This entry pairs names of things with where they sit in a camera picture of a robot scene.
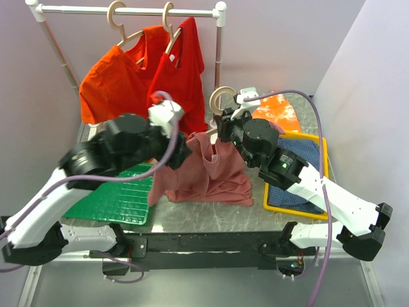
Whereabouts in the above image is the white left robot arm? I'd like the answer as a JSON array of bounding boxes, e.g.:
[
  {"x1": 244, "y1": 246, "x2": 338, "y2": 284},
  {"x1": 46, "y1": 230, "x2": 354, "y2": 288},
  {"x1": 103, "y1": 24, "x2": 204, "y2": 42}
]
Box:
[{"x1": 1, "y1": 111, "x2": 190, "y2": 266}]

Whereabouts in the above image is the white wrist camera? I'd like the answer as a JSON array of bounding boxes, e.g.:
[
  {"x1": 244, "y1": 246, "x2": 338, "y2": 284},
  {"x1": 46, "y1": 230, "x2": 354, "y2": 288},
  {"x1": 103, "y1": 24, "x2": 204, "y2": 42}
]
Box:
[
  {"x1": 148, "y1": 100, "x2": 185, "y2": 138},
  {"x1": 231, "y1": 87, "x2": 261, "y2": 120}
]

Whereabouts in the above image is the beige hanger with orange shirt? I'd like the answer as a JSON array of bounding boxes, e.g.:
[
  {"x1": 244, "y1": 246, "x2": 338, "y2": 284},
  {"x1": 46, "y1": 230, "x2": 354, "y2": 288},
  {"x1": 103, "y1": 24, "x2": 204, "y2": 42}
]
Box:
[{"x1": 106, "y1": 1, "x2": 144, "y2": 49}]

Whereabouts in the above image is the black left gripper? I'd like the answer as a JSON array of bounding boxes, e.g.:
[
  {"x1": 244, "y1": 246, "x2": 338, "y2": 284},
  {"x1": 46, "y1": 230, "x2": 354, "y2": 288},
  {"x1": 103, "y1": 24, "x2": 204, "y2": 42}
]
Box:
[{"x1": 116, "y1": 111, "x2": 193, "y2": 172}]

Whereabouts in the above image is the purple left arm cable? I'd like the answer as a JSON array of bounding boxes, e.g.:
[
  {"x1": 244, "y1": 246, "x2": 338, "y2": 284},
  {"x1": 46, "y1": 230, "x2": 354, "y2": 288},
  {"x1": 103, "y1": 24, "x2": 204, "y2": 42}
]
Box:
[{"x1": 0, "y1": 91, "x2": 178, "y2": 273}]

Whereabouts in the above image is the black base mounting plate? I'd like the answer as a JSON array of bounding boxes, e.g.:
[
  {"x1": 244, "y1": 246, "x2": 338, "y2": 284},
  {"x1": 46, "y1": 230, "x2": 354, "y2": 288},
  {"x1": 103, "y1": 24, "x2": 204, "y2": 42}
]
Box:
[{"x1": 88, "y1": 232, "x2": 316, "y2": 272}]

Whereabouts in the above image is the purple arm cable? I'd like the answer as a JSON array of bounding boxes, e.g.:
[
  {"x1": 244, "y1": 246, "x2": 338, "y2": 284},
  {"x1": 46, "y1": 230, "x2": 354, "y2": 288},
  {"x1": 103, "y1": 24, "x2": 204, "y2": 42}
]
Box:
[
  {"x1": 0, "y1": 91, "x2": 178, "y2": 273},
  {"x1": 244, "y1": 90, "x2": 333, "y2": 307}
]

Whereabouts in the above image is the red t shirt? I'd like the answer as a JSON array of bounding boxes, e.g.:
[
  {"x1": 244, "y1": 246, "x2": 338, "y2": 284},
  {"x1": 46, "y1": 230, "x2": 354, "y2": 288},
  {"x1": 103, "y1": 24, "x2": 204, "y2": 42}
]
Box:
[{"x1": 146, "y1": 17, "x2": 208, "y2": 135}]

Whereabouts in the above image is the orange white patterned shirt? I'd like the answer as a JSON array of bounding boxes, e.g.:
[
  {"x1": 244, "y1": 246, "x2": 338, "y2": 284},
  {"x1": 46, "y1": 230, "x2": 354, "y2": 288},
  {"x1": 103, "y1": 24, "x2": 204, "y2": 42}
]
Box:
[{"x1": 252, "y1": 94, "x2": 301, "y2": 132}]

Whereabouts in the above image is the aluminium frame rail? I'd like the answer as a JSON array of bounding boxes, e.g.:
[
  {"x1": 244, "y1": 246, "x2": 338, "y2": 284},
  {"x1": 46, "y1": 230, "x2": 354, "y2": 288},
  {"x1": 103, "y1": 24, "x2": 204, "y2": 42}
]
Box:
[{"x1": 18, "y1": 253, "x2": 135, "y2": 306}]

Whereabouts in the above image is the beige hanger with red shirt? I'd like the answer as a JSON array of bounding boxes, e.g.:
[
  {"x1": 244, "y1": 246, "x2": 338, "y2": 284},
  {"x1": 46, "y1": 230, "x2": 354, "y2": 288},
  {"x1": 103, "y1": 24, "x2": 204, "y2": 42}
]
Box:
[{"x1": 162, "y1": 1, "x2": 183, "y2": 55}]

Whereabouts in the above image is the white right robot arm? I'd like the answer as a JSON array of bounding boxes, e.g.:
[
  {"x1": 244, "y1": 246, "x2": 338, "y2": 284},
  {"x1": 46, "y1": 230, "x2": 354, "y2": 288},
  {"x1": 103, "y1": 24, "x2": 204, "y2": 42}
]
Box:
[{"x1": 215, "y1": 108, "x2": 393, "y2": 262}]

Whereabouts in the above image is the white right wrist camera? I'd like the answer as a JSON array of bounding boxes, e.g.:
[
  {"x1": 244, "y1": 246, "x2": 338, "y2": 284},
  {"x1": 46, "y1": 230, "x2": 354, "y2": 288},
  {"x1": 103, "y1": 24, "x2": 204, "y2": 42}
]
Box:
[{"x1": 231, "y1": 87, "x2": 261, "y2": 120}]

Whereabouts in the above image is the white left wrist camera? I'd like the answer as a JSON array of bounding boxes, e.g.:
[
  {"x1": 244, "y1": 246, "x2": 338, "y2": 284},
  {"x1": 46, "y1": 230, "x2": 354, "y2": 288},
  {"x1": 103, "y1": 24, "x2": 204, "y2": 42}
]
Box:
[{"x1": 148, "y1": 100, "x2": 185, "y2": 138}]

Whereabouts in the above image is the blue checked shirt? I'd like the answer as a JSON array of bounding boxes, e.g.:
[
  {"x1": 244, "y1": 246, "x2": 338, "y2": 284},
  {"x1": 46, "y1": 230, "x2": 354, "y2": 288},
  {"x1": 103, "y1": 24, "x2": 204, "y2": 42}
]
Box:
[{"x1": 267, "y1": 138, "x2": 324, "y2": 214}]

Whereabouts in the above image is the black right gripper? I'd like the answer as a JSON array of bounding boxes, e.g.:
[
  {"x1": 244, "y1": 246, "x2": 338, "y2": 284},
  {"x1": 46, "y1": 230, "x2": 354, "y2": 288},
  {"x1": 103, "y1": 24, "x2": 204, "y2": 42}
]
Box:
[{"x1": 214, "y1": 107, "x2": 257, "y2": 168}]

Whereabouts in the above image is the green plastic tray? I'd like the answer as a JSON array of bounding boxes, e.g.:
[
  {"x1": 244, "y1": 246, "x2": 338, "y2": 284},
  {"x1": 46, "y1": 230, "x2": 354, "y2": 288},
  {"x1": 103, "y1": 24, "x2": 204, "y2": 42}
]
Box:
[{"x1": 64, "y1": 177, "x2": 153, "y2": 226}]

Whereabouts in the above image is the white clothes rack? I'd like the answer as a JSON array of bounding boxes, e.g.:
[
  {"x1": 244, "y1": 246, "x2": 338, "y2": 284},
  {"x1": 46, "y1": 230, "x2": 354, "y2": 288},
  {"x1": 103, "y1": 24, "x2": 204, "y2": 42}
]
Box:
[{"x1": 24, "y1": 0, "x2": 228, "y2": 129}]

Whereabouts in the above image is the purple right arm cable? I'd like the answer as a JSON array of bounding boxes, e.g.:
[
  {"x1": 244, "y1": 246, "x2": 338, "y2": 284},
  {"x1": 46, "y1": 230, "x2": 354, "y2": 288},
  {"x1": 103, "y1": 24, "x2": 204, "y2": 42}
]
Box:
[{"x1": 244, "y1": 90, "x2": 333, "y2": 307}]

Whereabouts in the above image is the yellow plastic tray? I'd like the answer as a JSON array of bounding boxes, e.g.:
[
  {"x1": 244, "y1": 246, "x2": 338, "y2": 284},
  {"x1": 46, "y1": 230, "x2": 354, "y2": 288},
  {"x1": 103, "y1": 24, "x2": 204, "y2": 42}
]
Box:
[{"x1": 263, "y1": 130, "x2": 330, "y2": 221}]

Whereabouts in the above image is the orange t shirt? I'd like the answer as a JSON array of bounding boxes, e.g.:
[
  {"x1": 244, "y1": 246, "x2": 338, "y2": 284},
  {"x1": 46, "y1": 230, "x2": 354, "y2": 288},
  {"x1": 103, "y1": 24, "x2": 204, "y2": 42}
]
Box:
[{"x1": 79, "y1": 26, "x2": 169, "y2": 124}]

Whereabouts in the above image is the dusty pink t shirt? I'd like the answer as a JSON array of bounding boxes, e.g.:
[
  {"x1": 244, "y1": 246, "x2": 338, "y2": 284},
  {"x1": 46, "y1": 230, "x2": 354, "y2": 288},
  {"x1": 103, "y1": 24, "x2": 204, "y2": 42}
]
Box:
[{"x1": 148, "y1": 132, "x2": 253, "y2": 207}]

